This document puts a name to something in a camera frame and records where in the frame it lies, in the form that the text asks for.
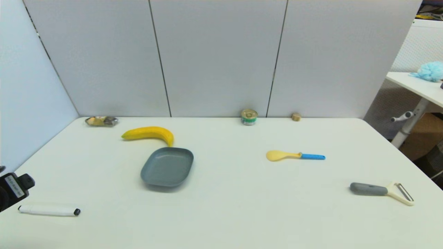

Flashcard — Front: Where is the white marker with black cap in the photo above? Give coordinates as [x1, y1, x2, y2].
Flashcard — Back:
[18, 205, 81, 217]

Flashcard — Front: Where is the shiny foil snack packet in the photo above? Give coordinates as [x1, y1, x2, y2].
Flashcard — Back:
[85, 116, 119, 127]

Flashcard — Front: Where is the yellow banana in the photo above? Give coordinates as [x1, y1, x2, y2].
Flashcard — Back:
[121, 126, 174, 147]

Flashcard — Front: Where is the grey rectangular plate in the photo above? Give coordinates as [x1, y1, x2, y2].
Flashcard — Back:
[140, 147, 194, 188]

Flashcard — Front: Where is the small green-labelled tin can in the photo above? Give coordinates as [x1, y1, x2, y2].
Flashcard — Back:
[241, 109, 258, 126]

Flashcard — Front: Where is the brown cardboard box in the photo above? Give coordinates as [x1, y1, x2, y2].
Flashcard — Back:
[400, 112, 443, 161]

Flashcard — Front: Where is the white side desk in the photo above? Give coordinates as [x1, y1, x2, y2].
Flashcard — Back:
[386, 72, 443, 149]

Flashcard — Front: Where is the white perforated panel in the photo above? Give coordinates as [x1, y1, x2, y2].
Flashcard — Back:
[363, 19, 443, 139]

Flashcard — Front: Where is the light blue fluffy ball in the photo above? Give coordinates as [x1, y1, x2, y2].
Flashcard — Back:
[409, 62, 443, 82]

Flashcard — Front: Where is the yellow spoon with blue handle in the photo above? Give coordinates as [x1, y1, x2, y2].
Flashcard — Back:
[266, 150, 326, 162]

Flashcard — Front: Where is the grey-handled cream peeler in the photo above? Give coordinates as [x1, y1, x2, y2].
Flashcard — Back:
[350, 182, 415, 206]

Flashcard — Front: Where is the white desk crank handle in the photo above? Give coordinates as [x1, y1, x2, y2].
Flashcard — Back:
[391, 111, 414, 122]

